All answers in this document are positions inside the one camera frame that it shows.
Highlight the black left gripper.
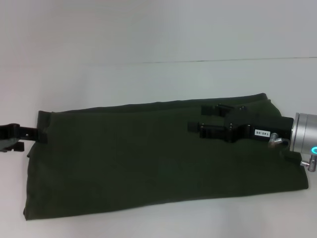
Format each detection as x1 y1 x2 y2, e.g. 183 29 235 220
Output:
0 123 49 153

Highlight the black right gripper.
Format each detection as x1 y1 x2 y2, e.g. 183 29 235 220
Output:
187 104 294 144

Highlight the dark green FREE t-shirt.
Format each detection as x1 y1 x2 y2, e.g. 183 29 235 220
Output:
22 93 310 221

